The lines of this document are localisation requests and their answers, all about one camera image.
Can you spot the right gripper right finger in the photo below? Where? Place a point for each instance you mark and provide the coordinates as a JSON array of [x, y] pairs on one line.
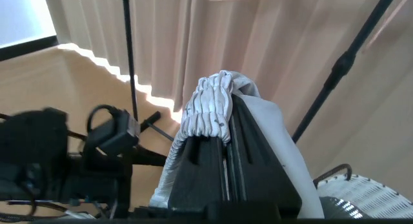
[[258, 175]]

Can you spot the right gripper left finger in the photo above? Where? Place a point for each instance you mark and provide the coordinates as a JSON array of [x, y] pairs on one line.
[[197, 179]]

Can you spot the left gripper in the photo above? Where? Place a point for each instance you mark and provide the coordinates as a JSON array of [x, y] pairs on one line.
[[96, 182]]

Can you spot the pale grey shorts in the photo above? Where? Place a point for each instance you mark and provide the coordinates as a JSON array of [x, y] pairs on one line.
[[209, 104]]

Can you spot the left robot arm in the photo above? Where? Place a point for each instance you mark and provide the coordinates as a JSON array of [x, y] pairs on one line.
[[32, 143]]

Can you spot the white laundry basket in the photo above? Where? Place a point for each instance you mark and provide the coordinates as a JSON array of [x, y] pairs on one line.
[[371, 195]]

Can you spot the black clothes rack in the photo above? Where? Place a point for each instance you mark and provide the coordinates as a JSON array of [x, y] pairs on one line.
[[343, 64]]

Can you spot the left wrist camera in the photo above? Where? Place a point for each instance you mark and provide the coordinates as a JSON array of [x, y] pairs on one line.
[[113, 137]]

